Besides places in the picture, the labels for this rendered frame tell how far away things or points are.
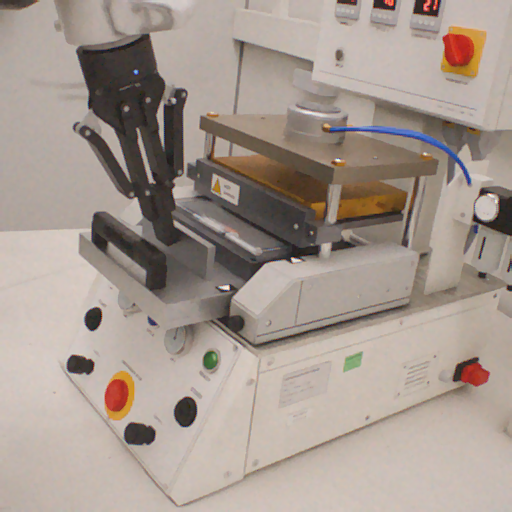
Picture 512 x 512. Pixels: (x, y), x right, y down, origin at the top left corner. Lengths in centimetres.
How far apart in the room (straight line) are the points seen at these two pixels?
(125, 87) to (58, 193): 169
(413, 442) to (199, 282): 38
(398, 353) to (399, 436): 12
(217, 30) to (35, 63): 62
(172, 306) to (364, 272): 23
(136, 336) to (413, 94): 48
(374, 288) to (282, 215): 14
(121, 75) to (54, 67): 161
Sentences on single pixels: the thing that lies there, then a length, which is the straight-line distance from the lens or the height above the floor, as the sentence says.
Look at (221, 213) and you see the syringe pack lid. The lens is 87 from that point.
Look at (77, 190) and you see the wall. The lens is 239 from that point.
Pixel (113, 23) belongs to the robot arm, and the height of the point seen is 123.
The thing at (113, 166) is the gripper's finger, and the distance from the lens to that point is 72.
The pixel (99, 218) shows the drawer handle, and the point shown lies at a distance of 81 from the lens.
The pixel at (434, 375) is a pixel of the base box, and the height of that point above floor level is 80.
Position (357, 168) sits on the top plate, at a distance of 76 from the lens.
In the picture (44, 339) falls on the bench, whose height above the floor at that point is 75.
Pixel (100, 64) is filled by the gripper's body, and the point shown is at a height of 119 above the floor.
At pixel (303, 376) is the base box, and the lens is 78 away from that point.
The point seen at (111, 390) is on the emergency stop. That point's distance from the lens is 87.
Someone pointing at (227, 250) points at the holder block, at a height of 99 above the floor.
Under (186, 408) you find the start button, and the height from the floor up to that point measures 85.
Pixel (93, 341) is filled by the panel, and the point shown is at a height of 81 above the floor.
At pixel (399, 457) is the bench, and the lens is 91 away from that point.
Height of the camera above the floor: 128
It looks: 22 degrees down
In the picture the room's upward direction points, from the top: 7 degrees clockwise
